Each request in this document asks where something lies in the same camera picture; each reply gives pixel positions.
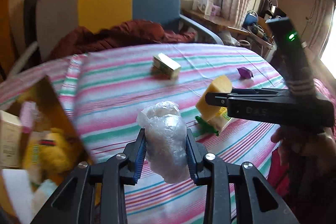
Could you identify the white boxes on desk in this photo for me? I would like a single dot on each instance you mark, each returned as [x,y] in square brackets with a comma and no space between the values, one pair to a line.
[206,7]

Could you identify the person's right hand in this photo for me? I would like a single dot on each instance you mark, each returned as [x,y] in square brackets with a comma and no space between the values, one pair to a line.
[293,142]

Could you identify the yellow sponge piece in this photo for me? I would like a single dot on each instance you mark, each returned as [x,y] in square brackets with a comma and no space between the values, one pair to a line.
[211,101]

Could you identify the dark red jacket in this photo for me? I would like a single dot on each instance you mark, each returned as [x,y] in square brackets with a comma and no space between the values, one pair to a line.
[130,33]

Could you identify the snack packet green yellow label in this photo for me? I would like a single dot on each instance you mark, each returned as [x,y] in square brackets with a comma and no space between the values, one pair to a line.
[34,143]

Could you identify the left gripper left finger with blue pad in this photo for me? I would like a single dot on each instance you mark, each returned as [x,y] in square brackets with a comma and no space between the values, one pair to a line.
[135,152]

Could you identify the grey yellow blue chair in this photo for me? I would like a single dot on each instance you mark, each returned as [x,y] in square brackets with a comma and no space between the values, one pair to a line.
[57,18]

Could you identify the small green white carton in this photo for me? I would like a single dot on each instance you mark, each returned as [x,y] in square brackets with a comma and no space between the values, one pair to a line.
[166,65]

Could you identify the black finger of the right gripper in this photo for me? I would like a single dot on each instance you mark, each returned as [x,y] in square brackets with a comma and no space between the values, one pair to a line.
[243,97]

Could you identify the wooden side desk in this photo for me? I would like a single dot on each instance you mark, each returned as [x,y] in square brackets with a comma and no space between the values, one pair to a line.
[215,23]

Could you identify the gold square tray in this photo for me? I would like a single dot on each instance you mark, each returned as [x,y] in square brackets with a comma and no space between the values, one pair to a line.
[73,201]

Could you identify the striped pink green tablecloth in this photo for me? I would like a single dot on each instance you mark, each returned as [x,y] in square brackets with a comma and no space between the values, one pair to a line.
[103,93]

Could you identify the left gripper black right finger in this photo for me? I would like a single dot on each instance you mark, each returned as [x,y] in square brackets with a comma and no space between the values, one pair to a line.
[195,154]

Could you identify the cardboard box with barcode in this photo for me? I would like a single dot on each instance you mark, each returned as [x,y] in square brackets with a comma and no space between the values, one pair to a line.
[11,130]

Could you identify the blue bag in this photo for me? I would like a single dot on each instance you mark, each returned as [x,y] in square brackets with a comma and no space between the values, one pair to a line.
[251,18]

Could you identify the small purple candy on table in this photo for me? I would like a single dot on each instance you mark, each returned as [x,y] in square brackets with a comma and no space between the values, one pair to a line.
[245,73]

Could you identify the yellow plush toy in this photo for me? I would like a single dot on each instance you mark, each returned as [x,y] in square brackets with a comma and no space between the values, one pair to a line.
[58,155]

